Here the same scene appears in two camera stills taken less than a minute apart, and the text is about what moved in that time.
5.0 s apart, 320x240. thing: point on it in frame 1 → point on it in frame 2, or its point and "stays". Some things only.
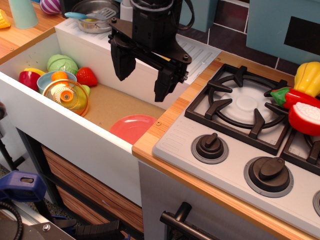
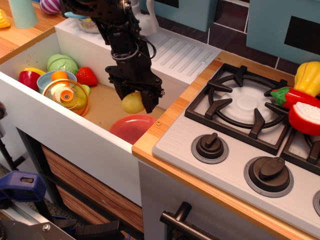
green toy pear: [87, 89] stays
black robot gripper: [151, 37] → [132, 74]
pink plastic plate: [131, 128] stays
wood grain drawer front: [85, 199] stays
